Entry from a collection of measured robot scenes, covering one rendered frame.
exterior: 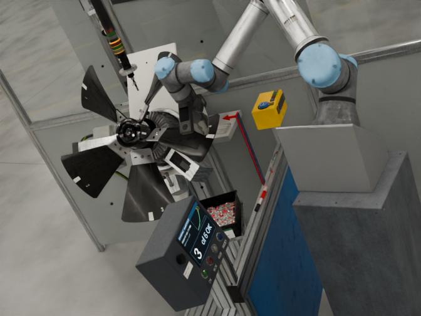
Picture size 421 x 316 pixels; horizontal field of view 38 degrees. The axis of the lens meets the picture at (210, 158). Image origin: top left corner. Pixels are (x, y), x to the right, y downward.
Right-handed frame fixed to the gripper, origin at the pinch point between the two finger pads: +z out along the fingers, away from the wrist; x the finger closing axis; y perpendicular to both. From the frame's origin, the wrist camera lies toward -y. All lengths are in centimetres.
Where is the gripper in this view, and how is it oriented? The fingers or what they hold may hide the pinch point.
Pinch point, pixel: (205, 133)
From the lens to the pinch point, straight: 228.7
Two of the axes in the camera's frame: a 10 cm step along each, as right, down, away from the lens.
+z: 4.2, 6.0, 6.8
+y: 1.6, -7.9, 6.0
